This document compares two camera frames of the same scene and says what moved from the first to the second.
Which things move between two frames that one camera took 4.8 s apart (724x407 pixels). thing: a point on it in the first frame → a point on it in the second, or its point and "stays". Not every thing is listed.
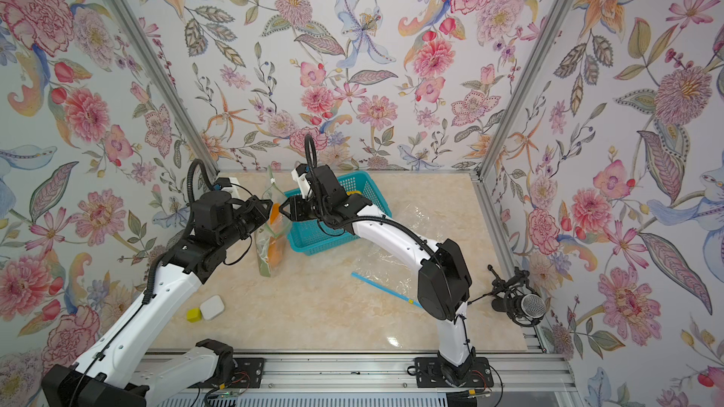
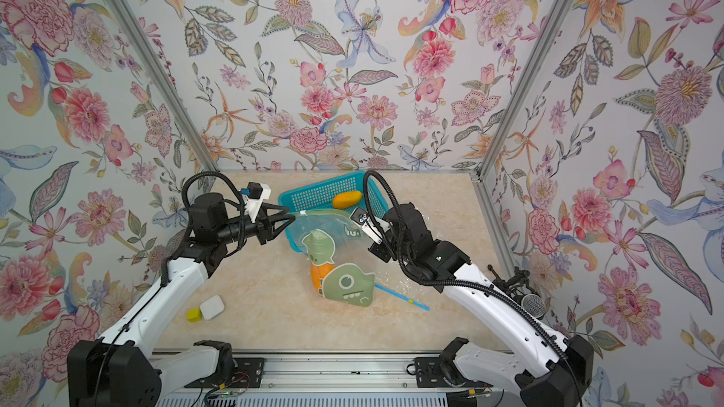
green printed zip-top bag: [271, 242] → [339, 254]
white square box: [212, 307] stays
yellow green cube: [194, 315] stays
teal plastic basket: [311, 236] stays
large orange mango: [275, 248] → [319, 272]
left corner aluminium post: [152, 57] stays
